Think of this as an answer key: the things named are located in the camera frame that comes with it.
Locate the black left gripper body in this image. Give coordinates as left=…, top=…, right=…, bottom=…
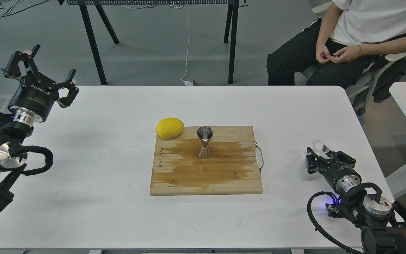
left=8, top=78, right=59, bottom=122

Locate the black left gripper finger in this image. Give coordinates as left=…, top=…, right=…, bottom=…
left=1, top=44, right=41, bottom=83
left=51, top=69, right=80, bottom=108

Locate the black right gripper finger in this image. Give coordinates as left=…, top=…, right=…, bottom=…
left=330, top=151, right=356, bottom=169
left=306, top=147, right=330, bottom=174

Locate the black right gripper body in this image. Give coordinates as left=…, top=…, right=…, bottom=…
left=321, top=159, right=362, bottom=194

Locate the clear glass measuring cup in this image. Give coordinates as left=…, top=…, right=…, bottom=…
left=312, top=139, right=331, bottom=158

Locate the steel double jigger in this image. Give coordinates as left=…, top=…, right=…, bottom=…
left=197, top=126, right=213, bottom=159

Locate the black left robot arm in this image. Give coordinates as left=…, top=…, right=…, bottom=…
left=0, top=45, right=79, bottom=212

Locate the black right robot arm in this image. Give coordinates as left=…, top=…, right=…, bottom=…
left=306, top=146, right=406, bottom=254

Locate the person's left hand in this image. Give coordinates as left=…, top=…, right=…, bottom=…
left=316, top=43, right=331, bottom=65

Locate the person's right hand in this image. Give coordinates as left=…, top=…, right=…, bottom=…
left=330, top=45, right=362, bottom=64

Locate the white office chair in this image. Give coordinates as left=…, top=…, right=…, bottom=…
left=295, top=2, right=406, bottom=115

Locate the wooden cutting board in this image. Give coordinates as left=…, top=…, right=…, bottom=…
left=149, top=126, right=263, bottom=196

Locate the seated person white shirt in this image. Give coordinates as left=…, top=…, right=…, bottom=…
left=266, top=0, right=406, bottom=88

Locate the yellow lemon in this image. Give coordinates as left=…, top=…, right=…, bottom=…
left=155, top=117, right=184, bottom=139

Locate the white cable on floor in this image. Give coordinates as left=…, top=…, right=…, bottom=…
left=180, top=5, right=194, bottom=86

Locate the black metal frame table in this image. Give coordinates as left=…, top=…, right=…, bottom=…
left=58, top=0, right=248, bottom=86

